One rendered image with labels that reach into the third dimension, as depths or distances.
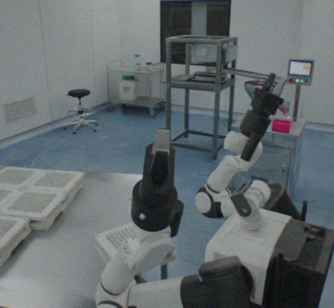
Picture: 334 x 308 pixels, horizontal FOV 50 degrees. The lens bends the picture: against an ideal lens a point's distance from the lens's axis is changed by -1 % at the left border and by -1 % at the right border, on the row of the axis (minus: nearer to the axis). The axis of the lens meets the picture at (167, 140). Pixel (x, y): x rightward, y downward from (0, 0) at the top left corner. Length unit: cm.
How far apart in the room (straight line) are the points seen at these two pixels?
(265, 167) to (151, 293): 279
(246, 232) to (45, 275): 83
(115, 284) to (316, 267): 46
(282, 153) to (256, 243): 257
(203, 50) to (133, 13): 304
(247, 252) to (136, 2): 648
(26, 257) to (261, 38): 529
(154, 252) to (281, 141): 281
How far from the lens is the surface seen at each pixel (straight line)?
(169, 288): 90
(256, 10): 626
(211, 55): 436
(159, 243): 75
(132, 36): 724
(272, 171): 359
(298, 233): 104
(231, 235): 99
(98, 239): 154
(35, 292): 147
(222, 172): 131
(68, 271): 153
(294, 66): 370
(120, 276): 88
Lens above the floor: 181
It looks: 20 degrees down
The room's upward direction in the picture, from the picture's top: straight up
